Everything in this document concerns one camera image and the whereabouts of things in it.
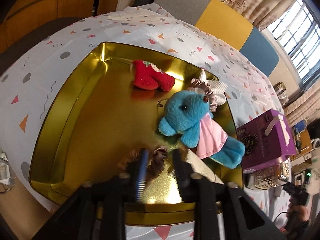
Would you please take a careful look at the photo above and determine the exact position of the pink satin scrunchie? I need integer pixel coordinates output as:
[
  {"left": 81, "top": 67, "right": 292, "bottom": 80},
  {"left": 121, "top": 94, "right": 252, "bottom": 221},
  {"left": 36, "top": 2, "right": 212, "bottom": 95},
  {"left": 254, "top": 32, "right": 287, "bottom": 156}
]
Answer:
[{"left": 117, "top": 146, "right": 169, "bottom": 178}]

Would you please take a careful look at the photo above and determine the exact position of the cream mesh cloth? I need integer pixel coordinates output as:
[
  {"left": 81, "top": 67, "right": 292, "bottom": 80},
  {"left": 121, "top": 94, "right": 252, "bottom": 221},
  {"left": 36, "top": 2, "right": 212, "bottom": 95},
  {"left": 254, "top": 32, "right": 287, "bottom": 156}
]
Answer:
[{"left": 183, "top": 150, "right": 223, "bottom": 184}]

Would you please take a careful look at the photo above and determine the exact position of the person's right hand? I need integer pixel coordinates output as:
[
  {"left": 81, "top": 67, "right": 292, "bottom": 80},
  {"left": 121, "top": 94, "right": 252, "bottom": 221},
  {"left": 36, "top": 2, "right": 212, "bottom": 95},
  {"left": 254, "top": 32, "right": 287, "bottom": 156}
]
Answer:
[{"left": 285, "top": 197, "right": 309, "bottom": 231}]

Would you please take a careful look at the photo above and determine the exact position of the ornate silver tissue box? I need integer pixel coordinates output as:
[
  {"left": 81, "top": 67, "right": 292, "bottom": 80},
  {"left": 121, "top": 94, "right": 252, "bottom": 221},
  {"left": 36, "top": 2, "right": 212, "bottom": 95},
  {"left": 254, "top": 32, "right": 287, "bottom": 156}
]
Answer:
[{"left": 244, "top": 159, "right": 291, "bottom": 190}]

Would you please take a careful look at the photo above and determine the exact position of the blue plush bear pink dress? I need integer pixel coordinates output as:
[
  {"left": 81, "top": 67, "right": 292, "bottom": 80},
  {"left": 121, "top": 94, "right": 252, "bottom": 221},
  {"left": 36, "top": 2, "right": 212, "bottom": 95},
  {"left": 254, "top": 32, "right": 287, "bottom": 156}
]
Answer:
[{"left": 158, "top": 90, "right": 245, "bottom": 169}]

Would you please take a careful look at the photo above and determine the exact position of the purple cardboard box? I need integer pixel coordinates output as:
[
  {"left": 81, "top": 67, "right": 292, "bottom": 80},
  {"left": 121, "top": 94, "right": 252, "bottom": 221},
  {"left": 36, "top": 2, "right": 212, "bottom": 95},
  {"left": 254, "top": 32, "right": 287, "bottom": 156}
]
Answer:
[{"left": 236, "top": 109, "right": 297, "bottom": 174}]

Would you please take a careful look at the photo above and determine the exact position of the gold metal tray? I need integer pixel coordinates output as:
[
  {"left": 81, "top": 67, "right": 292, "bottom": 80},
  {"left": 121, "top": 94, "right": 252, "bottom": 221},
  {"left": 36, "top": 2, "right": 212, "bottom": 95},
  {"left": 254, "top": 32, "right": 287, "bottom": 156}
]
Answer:
[{"left": 28, "top": 42, "right": 244, "bottom": 227}]

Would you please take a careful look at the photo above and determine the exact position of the red plush strawberry toy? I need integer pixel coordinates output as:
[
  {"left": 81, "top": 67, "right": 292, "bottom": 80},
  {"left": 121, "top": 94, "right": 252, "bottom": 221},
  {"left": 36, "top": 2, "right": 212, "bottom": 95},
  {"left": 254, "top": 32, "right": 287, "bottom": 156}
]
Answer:
[{"left": 130, "top": 60, "right": 175, "bottom": 92}]

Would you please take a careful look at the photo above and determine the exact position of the barred window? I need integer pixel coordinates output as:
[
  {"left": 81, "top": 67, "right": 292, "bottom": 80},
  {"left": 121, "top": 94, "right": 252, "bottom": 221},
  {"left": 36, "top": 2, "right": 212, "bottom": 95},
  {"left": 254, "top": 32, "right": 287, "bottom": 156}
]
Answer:
[{"left": 267, "top": 0, "right": 319, "bottom": 85}]

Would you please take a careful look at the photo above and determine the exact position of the grey yellow blue sofa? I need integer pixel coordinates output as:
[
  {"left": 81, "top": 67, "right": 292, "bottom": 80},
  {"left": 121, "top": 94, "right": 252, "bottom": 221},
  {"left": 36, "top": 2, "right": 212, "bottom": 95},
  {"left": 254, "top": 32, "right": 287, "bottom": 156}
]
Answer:
[{"left": 155, "top": 0, "right": 279, "bottom": 76}]

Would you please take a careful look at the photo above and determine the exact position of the beige patterned curtain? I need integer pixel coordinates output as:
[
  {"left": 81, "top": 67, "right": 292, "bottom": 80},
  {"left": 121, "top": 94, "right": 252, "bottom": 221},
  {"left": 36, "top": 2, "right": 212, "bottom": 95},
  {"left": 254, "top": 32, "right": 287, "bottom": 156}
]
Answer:
[{"left": 224, "top": 0, "right": 296, "bottom": 30}]

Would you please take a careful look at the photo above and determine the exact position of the wooden wardrobe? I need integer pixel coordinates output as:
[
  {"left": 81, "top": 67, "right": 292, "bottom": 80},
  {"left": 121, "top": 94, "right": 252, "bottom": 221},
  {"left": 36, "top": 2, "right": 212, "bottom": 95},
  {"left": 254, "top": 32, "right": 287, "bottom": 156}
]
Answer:
[{"left": 1, "top": 0, "right": 118, "bottom": 52}]

